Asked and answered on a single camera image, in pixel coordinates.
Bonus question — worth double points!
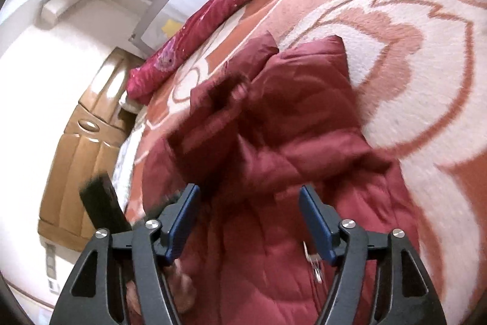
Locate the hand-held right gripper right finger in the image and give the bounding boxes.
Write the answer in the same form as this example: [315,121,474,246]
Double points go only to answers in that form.
[298,185,447,325]

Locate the wooden headboard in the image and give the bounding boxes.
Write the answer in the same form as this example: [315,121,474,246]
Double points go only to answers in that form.
[37,47,147,253]

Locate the dark red padded jacket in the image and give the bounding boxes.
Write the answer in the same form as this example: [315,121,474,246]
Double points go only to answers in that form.
[129,32,421,325]

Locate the red sequined rolled quilt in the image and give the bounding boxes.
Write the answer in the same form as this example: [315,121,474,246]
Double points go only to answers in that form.
[125,0,370,101]

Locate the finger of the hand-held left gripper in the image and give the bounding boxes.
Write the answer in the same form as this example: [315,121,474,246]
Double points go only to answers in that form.
[79,175,129,234]

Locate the white pillow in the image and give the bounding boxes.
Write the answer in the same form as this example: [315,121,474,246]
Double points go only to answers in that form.
[120,98,143,114]

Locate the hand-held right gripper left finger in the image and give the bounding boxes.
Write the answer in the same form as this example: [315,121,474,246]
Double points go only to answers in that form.
[49,183,201,325]

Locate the white wall box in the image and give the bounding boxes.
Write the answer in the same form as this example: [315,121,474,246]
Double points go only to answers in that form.
[42,0,97,23]

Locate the orange white floral blanket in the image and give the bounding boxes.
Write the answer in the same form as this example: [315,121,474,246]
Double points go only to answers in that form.
[114,0,485,325]

